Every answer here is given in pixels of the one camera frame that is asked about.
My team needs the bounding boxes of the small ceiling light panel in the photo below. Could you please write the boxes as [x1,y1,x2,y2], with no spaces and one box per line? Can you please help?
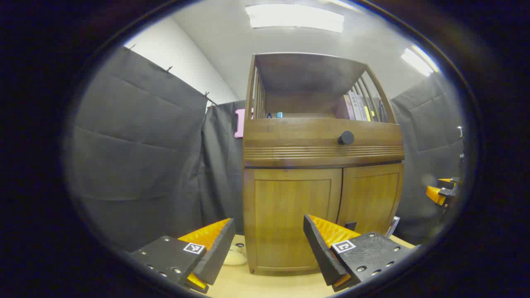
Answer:
[400,43,439,77]

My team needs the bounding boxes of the wooden double-door shoe cabinet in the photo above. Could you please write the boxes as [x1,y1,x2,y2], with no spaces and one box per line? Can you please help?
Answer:
[242,52,405,276]

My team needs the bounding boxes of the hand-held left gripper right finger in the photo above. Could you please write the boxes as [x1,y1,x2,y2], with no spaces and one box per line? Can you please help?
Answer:
[303,214,421,292]

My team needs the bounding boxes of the black backdrop cloth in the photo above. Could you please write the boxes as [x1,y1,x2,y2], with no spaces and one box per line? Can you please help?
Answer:
[64,46,466,253]

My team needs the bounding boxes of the row of upright books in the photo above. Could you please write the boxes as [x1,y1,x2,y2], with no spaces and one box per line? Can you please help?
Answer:
[335,92,388,123]

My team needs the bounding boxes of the small white rounded object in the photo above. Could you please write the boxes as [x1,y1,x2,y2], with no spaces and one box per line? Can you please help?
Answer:
[224,248,248,266]

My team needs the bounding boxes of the wooden cabinet door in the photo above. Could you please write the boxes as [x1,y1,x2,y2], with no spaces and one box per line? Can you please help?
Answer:
[337,163,404,237]
[243,168,343,274]

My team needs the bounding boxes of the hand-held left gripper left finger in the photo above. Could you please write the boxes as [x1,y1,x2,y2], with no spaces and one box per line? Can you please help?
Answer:
[128,218,236,294]

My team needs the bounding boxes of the large ceiling light panel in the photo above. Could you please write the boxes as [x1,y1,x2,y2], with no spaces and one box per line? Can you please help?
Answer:
[244,4,345,34]

